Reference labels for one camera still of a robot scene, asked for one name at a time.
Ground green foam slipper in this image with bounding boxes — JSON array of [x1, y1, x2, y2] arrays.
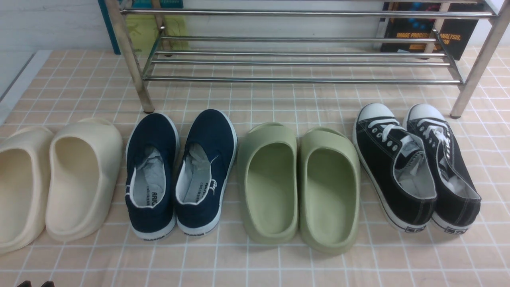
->
[[237, 122, 298, 244], [298, 127, 361, 254]]

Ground right cream foam slipper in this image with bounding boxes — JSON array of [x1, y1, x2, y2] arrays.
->
[[45, 118, 123, 242]]

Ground right green foam slipper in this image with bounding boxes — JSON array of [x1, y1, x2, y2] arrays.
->
[[298, 127, 361, 254]]

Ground left navy slip-on shoe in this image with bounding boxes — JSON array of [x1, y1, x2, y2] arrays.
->
[[125, 113, 180, 241]]

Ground navy slip-on shoe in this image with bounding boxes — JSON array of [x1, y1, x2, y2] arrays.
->
[[174, 109, 237, 237], [125, 113, 180, 241]]

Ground left cream foam slipper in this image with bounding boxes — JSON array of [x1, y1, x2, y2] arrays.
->
[[0, 126, 53, 254]]

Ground cream foam slipper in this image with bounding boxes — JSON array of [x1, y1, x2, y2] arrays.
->
[[0, 126, 53, 254], [45, 118, 123, 242]]

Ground black canvas sneaker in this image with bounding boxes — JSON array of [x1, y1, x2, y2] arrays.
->
[[352, 103, 437, 233], [403, 104, 482, 235]]

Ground silver metal shoe rack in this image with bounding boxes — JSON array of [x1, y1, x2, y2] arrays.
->
[[101, 0, 510, 119]]

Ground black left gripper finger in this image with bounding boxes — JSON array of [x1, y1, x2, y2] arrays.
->
[[18, 281, 32, 287]]

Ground teal and yellow book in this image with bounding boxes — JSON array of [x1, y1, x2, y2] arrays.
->
[[97, 0, 189, 55]]

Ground left green foam slipper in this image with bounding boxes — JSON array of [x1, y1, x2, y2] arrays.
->
[[237, 122, 298, 244]]

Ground right navy slip-on shoe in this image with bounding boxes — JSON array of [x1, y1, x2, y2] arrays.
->
[[174, 109, 237, 237]]

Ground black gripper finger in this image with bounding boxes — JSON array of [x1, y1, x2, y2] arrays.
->
[[41, 281, 55, 287]]

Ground black image processing book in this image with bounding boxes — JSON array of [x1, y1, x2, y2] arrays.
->
[[378, 2, 485, 61]]

